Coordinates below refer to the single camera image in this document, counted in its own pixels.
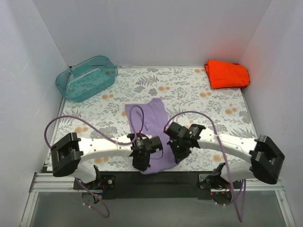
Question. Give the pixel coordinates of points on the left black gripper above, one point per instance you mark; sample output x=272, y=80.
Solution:
x=140, y=163

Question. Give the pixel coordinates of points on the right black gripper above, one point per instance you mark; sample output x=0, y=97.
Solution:
x=179, y=154

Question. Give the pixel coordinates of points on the purple t shirt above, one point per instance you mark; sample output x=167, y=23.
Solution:
x=152, y=116

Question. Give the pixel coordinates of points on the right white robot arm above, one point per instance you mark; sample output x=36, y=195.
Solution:
x=259, y=158

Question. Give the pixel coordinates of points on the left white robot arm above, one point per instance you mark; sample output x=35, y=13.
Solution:
x=71, y=154

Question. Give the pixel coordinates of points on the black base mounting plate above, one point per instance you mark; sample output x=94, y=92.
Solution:
x=134, y=185

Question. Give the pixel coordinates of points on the floral patterned table mat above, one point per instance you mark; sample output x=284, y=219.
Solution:
x=186, y=93

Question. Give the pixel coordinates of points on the folded orange t shirt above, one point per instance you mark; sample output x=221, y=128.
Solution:
x=223, y=74

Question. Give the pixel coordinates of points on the teal transparent plastic bin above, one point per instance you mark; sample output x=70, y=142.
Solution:
x=86, y=79

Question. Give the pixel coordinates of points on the aluminium frame rail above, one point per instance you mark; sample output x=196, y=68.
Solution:
x=45, y=182

